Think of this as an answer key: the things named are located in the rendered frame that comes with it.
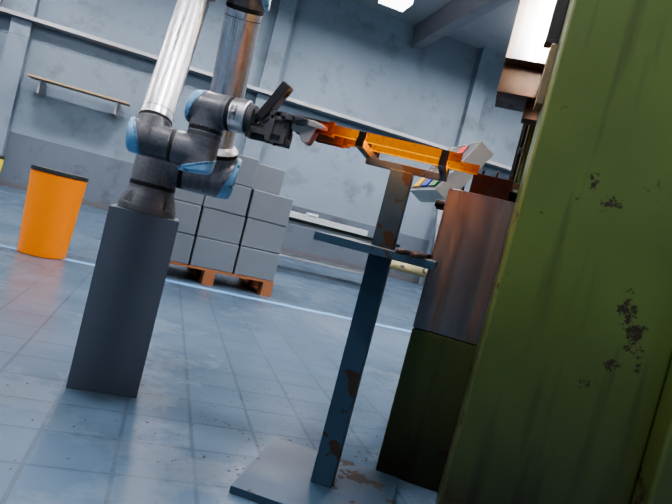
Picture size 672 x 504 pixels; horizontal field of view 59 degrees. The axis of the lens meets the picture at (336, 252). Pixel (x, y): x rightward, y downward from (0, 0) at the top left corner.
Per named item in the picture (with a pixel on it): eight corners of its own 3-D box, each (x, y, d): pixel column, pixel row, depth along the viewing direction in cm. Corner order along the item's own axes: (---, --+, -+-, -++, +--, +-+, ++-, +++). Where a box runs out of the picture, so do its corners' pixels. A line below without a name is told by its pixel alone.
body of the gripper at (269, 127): (292, 149, 158) (250, 139, 160) (300, 118, 157) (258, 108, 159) (284, 144, 150) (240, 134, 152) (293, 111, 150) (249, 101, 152)
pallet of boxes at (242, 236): (247, 281, 563) (275, 170, 559) (270, 297, 497) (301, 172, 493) (129, 257, 518) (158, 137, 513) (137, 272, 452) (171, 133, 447)
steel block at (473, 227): (412, 326, 184) (449, 187, 182) (422, 315, 221) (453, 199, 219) (600, 380, 171) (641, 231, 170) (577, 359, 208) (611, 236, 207)
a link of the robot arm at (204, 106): (193, 127, 163) (202, 92, 163) (235, 137, 161) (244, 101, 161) (178, 120, 154) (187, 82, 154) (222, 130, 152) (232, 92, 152)
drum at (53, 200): (20, 245, 438) (38, 165, 436) (74, 256, 448) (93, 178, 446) (4, 250, 400) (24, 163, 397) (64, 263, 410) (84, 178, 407)
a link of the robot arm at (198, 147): (171, 168, 162) (182, 124, 161) (213, 179, 164) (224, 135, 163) (166, 166, 153) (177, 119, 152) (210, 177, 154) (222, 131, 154)
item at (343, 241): (313, 239, 145) (315, 231, 145) (341, 242, 184) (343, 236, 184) (433, 270, 139) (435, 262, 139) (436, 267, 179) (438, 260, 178)
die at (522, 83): (496, 91, 193) (504, 62, 193) (494, 106, 213) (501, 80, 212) (632, 116, 184) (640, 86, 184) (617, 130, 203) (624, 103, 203)
